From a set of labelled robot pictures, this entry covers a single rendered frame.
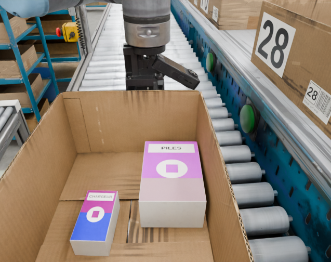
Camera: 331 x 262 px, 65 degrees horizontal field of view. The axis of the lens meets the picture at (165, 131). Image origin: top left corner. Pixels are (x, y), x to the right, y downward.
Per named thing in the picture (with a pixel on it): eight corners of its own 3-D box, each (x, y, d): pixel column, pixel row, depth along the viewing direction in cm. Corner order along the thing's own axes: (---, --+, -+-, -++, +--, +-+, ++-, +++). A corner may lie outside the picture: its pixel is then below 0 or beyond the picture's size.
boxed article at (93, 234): (75, 256, 41) (69, 240, 39) (91, 205, 50) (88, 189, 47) (109, 258, 41) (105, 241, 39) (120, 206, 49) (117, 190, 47)
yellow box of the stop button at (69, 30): (64, 38, 125) (61, 22, 120) (82, 37, 125) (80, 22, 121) (57, 47, 113) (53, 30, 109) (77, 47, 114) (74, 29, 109)
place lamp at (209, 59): (204, 67, 101) (206, 50, 97) (207, 67, 101) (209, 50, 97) (208, 75, 96) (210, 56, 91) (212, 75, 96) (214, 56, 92)
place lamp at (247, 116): (236, 123, 69) (240, 100, 65) (241, 122, 69) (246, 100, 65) (246, 139, 64) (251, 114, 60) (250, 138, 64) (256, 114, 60)
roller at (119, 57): (90, 65, 124) (88, 54, 121) (196, 61, 128) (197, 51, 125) (88, 68, 120) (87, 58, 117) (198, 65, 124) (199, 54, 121)
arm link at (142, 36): (167, 13, 53) (173, 24, 46) (167, 37, 56) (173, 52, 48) (124, 14, 53) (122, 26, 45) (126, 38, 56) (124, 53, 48)
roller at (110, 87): (77, 102, 96) (77, 90, 97) (214, 96, 100) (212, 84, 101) (74, 97, 91) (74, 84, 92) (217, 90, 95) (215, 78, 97)
